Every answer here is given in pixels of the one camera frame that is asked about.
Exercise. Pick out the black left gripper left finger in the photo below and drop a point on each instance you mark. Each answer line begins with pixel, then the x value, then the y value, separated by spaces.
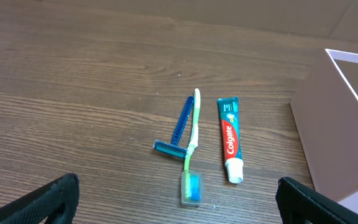
pixel 55 202

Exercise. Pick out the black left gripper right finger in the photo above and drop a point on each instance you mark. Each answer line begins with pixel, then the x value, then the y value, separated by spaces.
pixel 299 204

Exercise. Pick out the green white toothbrush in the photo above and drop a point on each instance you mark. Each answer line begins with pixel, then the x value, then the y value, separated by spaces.
pixel 191 180

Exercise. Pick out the blue disposable razor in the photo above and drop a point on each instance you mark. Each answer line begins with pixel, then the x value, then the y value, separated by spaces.
pixel 172 148

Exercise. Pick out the white cardboard box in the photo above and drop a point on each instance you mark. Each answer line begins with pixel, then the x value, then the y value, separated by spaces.
pixel 325 109

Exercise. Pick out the Colgate toothpaste tube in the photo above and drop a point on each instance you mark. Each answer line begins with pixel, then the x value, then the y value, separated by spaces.
pixel 229 120

